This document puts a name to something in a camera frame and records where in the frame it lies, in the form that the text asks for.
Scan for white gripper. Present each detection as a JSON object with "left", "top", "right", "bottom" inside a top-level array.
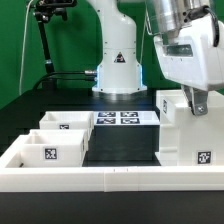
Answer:
[{"left": 154, "top": 16, "right": 224, "bottom": 116}]

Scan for white drawer cabinet box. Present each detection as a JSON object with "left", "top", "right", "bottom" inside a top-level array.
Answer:
[{"left": 155, "top": 90, "right": 224, "bottom": 166}]

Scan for white drawer tray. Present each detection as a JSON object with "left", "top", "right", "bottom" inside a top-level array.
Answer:
[
  {"left": 39, "top": 111, "right": 94, "bottom": 137},
  {"left": 20, "top": 129, "right": 88, "bottom": 168}
]

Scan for white front drawer tray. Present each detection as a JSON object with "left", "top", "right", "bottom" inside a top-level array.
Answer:
[{"left": 20, "top": 129, "right": 88, "bottom": 168}]

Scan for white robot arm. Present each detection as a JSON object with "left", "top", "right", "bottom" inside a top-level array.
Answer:
[{"left": 87, "top": 0, "right": 224, "bottom": 116}]

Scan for white U-shaped border frame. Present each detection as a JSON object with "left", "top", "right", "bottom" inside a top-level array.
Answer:
[{"left": 0, "top": 135, "right": 224, "bottom": 192}]

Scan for white marker base plate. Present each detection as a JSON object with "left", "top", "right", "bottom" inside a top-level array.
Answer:
[{"left": 94, "top": 111, "right": 160, "bottom": 126}]

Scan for black cables at base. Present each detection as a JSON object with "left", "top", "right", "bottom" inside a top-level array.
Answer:
[{"left": 32, "top": 69, "right": 99, "bottom": 90}]

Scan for black camera stand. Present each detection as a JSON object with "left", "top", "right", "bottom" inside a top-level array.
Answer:
[{"left": 34, "top": 0, "right": 77, "bottom": 91}]

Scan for white hanging cable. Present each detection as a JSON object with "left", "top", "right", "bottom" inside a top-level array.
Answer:
[{"left": 18, "top": 0, "right": 36, "bottom": 97}]

